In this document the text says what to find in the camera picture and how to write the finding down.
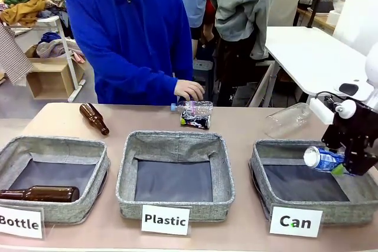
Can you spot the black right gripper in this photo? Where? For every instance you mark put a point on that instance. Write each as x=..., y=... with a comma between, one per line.
x=355, y=125

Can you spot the blue and white drink can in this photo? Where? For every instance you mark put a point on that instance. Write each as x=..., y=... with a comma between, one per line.
x=320, y=159

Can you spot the clear plastic bottle blue cap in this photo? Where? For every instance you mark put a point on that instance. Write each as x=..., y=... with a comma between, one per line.
x=196, y=106

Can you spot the left forearm in blue sleeve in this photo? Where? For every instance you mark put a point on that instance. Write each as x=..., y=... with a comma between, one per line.
x=153, y=86

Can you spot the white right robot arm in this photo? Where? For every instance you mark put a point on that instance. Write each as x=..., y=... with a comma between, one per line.
x=372, y=66

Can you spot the grey fabric basket can label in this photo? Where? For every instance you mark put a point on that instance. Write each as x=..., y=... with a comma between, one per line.
x=283, y=148

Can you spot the white sign reading Can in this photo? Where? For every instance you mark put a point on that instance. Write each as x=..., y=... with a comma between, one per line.
x=295, y=222

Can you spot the black crushed drink can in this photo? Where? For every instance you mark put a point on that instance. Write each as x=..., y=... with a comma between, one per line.
x=195, y=119

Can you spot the grey fabric basket plastic label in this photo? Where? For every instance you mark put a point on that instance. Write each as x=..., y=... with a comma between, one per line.
x=174, y=142

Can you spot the grey fabric basket bottle label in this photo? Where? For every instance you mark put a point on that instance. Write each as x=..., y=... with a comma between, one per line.
x=11, y=151

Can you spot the person's left hand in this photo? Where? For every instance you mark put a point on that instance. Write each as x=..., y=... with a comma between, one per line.
x=189, y=89

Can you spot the clear plastic jar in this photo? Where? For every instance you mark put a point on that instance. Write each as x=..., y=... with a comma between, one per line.
x=288, y=119

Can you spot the white folding table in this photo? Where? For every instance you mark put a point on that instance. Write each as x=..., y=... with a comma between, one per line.
x=310, y=54

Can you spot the white paper roll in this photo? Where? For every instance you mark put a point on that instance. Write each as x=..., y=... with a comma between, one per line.
x=335, y=16

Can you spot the grey plastic stool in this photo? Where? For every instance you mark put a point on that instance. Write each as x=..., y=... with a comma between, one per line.
x=203, y=72

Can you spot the person in grey jacket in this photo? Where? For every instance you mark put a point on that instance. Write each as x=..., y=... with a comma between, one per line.
x=239, y=4

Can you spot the white sign reading Plastic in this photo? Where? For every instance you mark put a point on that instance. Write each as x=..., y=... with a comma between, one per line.
x=165, y=220

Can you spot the brown glass beer bottle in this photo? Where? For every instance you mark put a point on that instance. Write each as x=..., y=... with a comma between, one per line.
x=94, y=117
x=44, y=194

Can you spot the person in blue hoodie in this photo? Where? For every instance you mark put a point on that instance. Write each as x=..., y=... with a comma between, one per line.
x=124, y=27

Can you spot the white metal rack table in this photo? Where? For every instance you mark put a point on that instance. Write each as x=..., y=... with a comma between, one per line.
x=69, y=57

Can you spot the wooden open box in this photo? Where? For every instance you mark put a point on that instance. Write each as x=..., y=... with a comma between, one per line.
x=50, y=81

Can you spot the heap of clothes blue grey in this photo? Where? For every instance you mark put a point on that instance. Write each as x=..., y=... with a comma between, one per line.
x=53, y=47

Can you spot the white sign reading Bottle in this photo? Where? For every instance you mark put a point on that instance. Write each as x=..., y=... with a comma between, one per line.
x=20, y=223

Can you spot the brown checked cloth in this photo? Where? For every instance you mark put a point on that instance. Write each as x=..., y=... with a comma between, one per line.
x=13, y=57

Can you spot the pile of colourful clothes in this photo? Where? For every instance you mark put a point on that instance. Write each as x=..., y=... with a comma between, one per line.
x=26, y=7

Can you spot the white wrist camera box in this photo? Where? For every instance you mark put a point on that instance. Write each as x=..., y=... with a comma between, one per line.
x=322, y=111

